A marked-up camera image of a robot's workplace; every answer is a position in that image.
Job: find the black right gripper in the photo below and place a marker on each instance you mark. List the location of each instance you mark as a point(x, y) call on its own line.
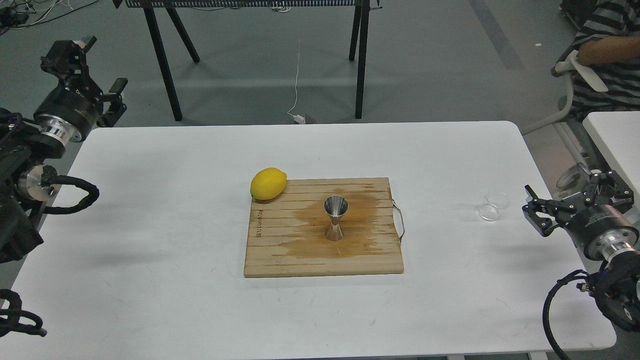
point(601, 221)

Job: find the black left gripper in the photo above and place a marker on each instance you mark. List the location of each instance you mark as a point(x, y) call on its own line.
point(67, 61)

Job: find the small clear glass beaker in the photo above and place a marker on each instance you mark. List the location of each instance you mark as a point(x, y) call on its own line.
point(494, 203)

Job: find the steel double jigger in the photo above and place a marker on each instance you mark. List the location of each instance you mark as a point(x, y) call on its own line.
point(335, 207)

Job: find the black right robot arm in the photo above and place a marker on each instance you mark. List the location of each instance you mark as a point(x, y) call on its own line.
point(614, 288)

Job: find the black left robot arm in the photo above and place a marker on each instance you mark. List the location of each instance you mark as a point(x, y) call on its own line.
point(29, 188)

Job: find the white side table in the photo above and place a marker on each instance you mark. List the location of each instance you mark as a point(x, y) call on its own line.
point(617, 136)

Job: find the white office chair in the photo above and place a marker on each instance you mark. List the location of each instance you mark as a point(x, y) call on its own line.
point(568, 124)

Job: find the person in striped shirt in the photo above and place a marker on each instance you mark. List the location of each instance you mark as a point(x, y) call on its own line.
point(609, 43)

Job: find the yellow lemon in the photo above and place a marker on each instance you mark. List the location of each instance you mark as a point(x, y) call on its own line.
point(268, 184)

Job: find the wooden cutting board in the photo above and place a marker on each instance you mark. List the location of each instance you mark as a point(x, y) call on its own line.
point(286, 236)

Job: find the black metal background table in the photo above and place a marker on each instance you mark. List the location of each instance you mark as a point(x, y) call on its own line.
point(257, 46)

